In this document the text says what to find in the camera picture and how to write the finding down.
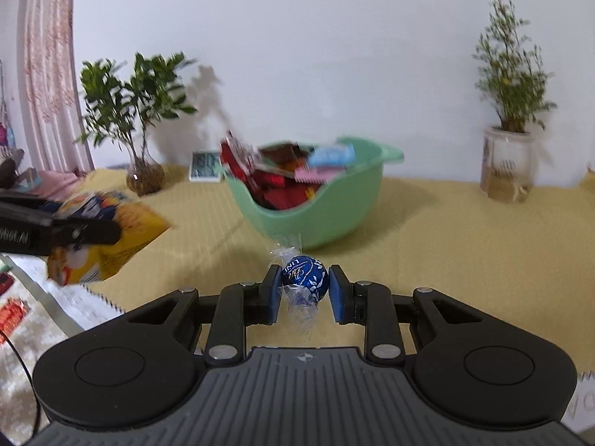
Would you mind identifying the yellow popcorn snack bag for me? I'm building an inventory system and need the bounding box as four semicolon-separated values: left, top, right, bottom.
47;190;170;286

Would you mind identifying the pink curtain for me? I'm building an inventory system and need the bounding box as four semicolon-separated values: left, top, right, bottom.
23;0;93;172

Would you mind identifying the pink snack packet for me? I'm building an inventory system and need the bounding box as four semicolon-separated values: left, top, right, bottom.
293;166;345;184

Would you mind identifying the white digital clock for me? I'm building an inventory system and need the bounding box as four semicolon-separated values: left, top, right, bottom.
189;151;223;182

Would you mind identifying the yellow checked tablecloth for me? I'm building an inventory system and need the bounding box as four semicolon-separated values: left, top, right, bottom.
92;166;594;372

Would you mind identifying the red white patterned packet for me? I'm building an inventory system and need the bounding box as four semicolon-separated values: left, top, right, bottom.
220;131;259;183

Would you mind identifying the green plastic bowl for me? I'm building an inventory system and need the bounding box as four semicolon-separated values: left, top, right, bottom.
222;136;404;249

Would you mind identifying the blue foil chocolate ball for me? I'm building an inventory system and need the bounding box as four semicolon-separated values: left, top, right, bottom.
270;235;330;338

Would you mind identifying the red snack packet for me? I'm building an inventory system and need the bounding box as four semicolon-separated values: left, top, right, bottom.
0;297;30;342

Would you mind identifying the leafy plant in glass vase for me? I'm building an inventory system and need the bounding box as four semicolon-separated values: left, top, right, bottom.
77;52;198;196

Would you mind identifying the small plant in clear jar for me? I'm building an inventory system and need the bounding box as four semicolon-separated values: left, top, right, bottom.
474;0;557;203

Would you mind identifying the light blue snack packet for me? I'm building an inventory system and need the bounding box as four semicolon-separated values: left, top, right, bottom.
306;143;356;167

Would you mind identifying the black cable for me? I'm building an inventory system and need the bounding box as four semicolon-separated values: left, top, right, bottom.
0;328;41;437

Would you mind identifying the red packet with logo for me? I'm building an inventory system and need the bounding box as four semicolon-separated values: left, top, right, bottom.
252;170;321;210

